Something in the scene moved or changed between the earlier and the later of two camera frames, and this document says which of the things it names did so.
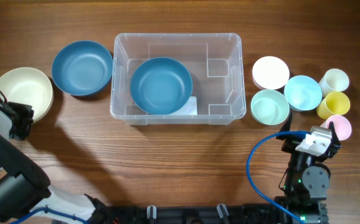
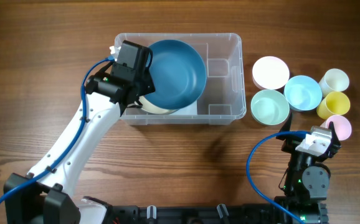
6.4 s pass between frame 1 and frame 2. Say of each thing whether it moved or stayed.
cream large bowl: moved
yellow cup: stayed
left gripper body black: moved
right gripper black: stayed
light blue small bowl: stayed
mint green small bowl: stayed
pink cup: stayed
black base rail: stayed
